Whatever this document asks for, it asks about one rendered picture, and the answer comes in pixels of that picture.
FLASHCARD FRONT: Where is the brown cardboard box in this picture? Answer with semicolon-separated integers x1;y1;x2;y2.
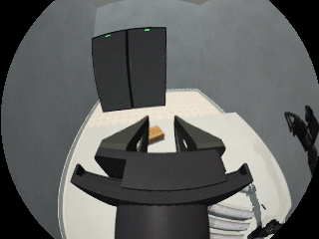
149;125;164;144

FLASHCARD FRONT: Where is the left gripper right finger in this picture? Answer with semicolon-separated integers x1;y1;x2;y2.
173;116;225;156

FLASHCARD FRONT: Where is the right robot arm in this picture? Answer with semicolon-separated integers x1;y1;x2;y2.
247;106;319;239

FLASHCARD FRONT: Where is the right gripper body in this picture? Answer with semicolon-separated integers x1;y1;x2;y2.
292;117;304;143

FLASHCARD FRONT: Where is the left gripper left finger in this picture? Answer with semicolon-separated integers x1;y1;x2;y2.
99;116;150;152

